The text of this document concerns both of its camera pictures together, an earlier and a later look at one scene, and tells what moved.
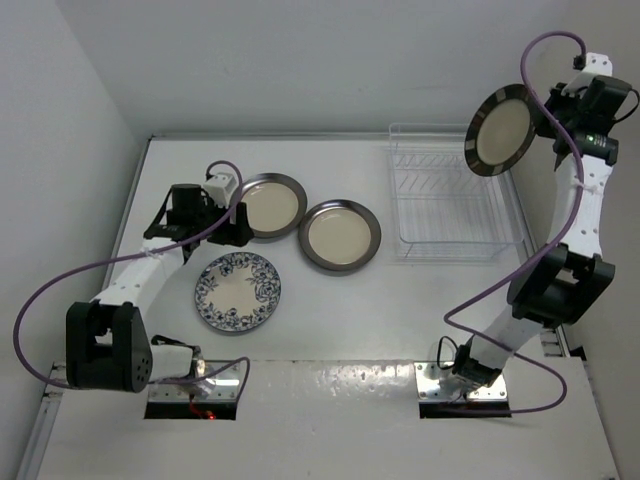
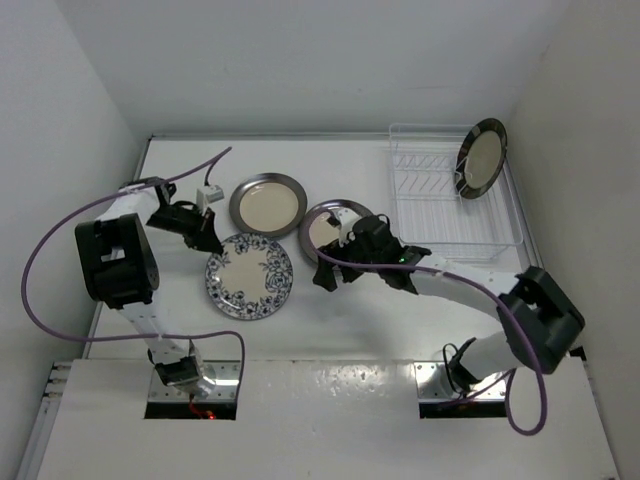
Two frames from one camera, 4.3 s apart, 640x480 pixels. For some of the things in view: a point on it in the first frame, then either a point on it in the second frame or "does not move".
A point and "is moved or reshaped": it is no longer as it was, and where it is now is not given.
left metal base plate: [211, 381] does not move
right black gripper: [556, 97] -> [325, 276]
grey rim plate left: [276, 203] does not move
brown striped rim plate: [500, 131] is moved or reshaped
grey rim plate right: [339, 237] does not move
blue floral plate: [237, 291] is moved or reshaped
